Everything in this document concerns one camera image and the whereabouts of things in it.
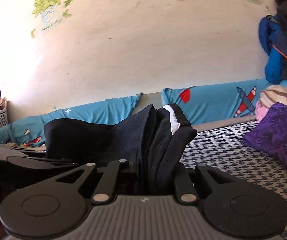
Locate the pink striped folded garment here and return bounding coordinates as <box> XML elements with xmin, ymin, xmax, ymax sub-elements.
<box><xmin>255</xmin><ymin>85</ymin><xmax>287</xmax><ymax>123</ymax></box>

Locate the grey pillow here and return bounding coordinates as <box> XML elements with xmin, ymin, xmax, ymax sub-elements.
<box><xmin>133</xmin><ymin>92</ymin><xmax>164</xmax><ymax>117</ymax></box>

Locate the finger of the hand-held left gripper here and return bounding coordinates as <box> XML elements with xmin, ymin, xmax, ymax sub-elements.
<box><xmin>8</xmin><ymin>144</ymin><xmax>46</xmax><ymax>155</ymax></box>
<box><xmin>6</xmin><ymin>156</ymin><xmax>80</xmax><ymax>173</ymax></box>

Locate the blue beige houndstooth mat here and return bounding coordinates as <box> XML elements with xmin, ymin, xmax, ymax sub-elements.
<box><xmin>180</xmin><ymin>117</ymin><xmax>287</xmax><ymax>240</ymax></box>

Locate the white perforated plastic basket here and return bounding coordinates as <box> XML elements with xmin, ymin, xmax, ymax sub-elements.
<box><xmin>0</xmin><ymin>100</ymin><xmax>9</xmax><ymax>132</ymax></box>

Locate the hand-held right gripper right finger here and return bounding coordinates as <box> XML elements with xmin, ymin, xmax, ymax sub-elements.
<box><xmin>173</xmin><ymin>163</ymin><xmax>234</xmax><ymax>204</ymax></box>

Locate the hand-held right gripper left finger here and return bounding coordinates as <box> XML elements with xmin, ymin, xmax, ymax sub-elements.
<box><xmin>55</xmin><ymin>159</ymin><xmax>137</xmax><ymax>205</ymax></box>

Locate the blue airplane-print bedsheet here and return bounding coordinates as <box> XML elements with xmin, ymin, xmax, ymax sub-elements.
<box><xmin>0</xmin><ymin>79</ymin><xmax>287</xmax><ymax>148</ymax></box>

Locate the bright blue cloth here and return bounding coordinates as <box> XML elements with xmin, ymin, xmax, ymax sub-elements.
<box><xmin>258</xmin><ymin>14</ymin><xmax>285</xmax><ymax>83</ymax></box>

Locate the purple floral folded garment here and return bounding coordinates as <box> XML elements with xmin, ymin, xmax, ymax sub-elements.
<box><xmin>242</xmin><ymin>102</ymin><xmax>287</xmax><ymax>175</ymax></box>

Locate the black t-shirt red print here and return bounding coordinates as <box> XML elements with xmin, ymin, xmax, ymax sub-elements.
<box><xmin>43</xmin><ymin>103</ymin><xmax>198</xmax><ymax>195</ymax></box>

